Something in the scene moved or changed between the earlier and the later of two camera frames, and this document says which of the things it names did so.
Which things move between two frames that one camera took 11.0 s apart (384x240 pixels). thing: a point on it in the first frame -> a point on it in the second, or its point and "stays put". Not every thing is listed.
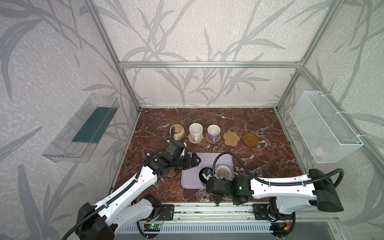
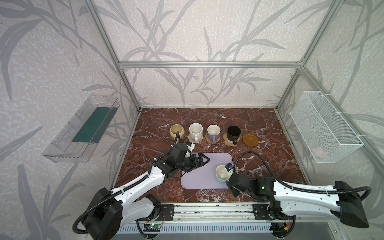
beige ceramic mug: x=179 y=132 stays put
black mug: x=202 y=179 -> x=233 y=132
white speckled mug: x=196 y=132 stays put
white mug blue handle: x=223 y=171 stays put
